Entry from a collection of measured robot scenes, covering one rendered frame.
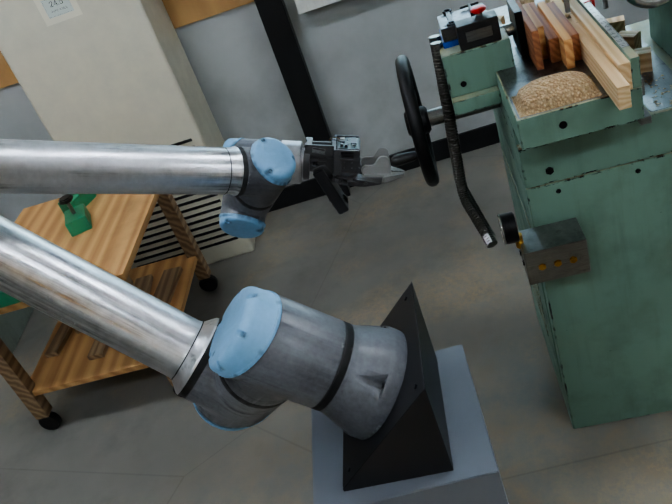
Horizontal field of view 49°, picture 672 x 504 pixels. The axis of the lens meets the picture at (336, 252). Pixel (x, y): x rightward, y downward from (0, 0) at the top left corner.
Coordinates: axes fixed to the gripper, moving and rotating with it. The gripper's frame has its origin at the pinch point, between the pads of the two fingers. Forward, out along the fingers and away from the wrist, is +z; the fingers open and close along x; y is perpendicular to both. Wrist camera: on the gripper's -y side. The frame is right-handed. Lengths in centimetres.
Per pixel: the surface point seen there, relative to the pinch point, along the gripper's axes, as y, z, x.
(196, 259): -85, -63, 84
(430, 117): 9.8, 6.5, 8.4
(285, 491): -88, -23, -14
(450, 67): 23.0, 8.5, 3.0
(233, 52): -24, -54, 138
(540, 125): 21.9, 21.7, -20.0
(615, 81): 32, 31, -24
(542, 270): -8.7, 28.1, -20.1
